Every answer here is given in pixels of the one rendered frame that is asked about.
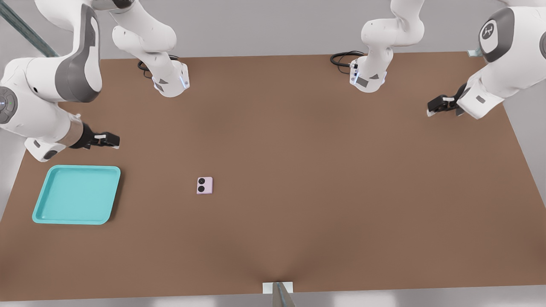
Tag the pale blue-green tray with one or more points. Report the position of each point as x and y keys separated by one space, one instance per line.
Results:
x=76 y=195

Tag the small pale lilac phone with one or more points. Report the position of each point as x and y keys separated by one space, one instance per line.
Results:
x=204 y=185

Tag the silver frame post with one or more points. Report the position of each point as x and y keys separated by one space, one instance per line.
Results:
x=474 y=53
x=25 y=27
x=279 y=294

